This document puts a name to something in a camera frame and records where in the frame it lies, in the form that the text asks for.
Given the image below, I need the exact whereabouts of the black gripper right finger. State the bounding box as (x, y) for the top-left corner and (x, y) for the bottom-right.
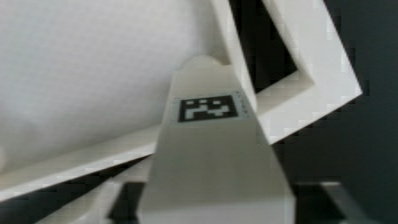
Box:
(293, 181), (380, 224)

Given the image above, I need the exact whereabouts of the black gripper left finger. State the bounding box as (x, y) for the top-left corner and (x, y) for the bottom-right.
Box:
(108, 182), (145, 224)

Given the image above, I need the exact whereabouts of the white desk leg with tag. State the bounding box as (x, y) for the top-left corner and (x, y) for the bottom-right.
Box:
(138, 56), (295, 224)

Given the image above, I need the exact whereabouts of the white desk top tray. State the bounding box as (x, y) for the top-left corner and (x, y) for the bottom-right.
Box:
(0, 0), (259, 203)

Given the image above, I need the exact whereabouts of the white right fence bar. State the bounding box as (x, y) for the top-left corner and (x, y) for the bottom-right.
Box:
(256, 0), (362, 144)

